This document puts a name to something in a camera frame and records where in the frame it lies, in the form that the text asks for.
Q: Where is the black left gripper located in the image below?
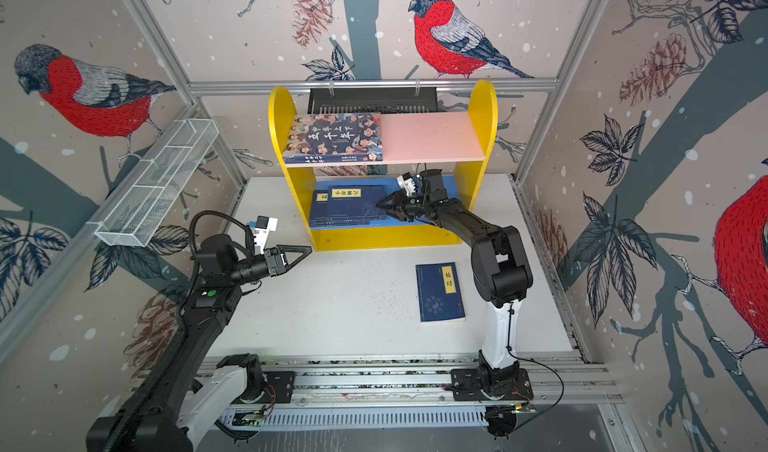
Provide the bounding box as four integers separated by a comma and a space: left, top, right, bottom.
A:
228, 247, 311, 287

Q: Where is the blue book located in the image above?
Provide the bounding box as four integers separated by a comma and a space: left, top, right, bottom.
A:
326, 185, 387, 224
309, 189, 371, 227
415, 262, 466, 323

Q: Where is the colourful illustrated thick book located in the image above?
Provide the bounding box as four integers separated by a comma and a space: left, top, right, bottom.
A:
282, 113, 383, 164

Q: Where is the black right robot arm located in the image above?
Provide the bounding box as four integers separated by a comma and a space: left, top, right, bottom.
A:
377, 169, 534, 379

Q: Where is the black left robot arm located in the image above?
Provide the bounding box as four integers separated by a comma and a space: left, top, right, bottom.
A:
86, 211, 313, 451

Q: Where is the yellow pink blue bookshelf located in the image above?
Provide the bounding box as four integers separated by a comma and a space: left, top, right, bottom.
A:
268, 79, 499, 254

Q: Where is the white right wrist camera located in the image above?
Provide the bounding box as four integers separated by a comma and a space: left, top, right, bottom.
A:
397, 173, 420, 197

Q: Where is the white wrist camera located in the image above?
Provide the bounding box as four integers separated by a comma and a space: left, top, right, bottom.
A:
397, 173, 420, 197
249, 215, 278, 254

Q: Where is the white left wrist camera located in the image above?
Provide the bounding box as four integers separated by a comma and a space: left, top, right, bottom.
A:
249, 215, 278, 254

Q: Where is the horizontal aluminium frame bar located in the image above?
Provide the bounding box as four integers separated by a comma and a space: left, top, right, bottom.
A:
187, 78, 561, 97

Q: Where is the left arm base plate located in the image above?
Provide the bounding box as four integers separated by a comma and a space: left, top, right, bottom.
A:
233, 371, 296, 405

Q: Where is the white wire mesh basket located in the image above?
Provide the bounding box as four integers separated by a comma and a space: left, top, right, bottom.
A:
95, 118, 219, 247

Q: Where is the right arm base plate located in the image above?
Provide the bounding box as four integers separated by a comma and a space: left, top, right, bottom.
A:
444, 368, 534, 402

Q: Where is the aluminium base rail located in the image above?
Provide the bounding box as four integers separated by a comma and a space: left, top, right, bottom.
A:
173, 355, 619, 432

